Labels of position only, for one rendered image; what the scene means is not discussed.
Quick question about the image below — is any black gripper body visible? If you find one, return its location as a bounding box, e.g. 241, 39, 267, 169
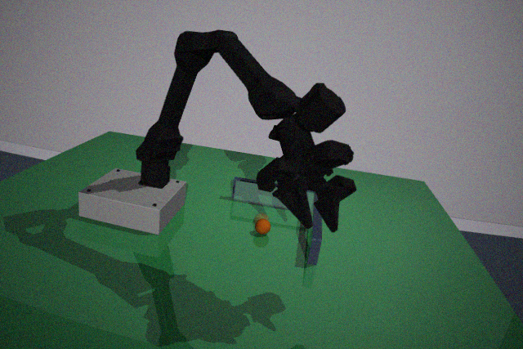
256, 138, 356, 201

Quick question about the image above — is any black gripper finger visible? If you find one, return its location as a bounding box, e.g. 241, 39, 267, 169
272, 176, 313, 229
313, 186, 348, 232

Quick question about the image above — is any see-through yellow ball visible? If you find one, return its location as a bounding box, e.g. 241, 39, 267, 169
254, 213, 269, 225

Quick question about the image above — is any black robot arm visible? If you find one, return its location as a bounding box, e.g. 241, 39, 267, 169
136, 29, 354, 189

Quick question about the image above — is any dark brown ball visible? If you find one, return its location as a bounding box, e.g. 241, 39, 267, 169
255, 219, 270, 234

